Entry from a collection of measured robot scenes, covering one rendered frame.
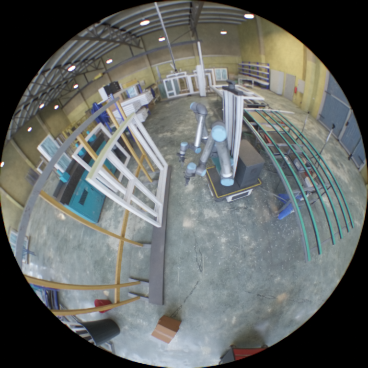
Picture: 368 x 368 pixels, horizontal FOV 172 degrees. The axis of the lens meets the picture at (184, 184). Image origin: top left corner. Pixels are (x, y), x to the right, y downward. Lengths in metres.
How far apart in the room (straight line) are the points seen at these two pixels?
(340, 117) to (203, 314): 8.95
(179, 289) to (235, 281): 0.86
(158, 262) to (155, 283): 0.38
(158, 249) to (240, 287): 1.48
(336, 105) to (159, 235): 9.25
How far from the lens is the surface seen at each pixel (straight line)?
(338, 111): 8.45
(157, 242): 2.18
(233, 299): 2.20
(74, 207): 2.88
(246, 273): 2.14
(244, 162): 1.75
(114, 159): 1.56
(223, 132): 0.98
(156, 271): 2.17
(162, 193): 2.44
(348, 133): 8.11
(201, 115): 1.53
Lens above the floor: 2.04
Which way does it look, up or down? 53 degrees down
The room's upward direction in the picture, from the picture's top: 19 degrees counter-clockwise
